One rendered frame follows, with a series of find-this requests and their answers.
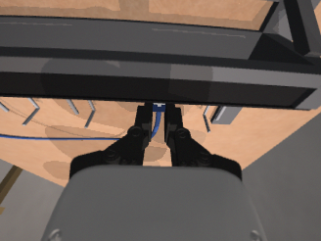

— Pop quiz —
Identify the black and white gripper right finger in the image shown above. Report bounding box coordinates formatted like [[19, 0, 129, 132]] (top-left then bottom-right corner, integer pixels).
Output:
[[164, 104, 242, 180]]

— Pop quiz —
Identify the dark blue patch cord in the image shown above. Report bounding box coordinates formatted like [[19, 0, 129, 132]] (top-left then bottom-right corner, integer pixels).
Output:
[[0, 112, 161, 140]]

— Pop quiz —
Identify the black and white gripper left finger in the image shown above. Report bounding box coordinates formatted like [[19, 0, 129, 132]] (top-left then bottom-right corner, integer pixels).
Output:
[[69, 103, 153, 179]]

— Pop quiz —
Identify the white cable plug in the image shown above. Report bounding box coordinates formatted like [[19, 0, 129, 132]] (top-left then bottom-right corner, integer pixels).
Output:
[[153, 103, 165, 113]]

